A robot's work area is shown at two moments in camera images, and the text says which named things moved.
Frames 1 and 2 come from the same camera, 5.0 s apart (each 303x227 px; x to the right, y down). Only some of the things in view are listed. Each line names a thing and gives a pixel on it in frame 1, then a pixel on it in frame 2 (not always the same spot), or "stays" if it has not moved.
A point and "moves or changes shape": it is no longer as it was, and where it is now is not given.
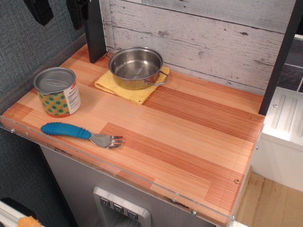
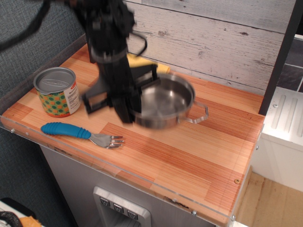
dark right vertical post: [282, 57] stays
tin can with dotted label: [57, 92] stays
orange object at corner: [28, 222] stays
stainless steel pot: [136, 68] moves or changes shape
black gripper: [79, 9] → [117, 88]
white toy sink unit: [278, 152] stays
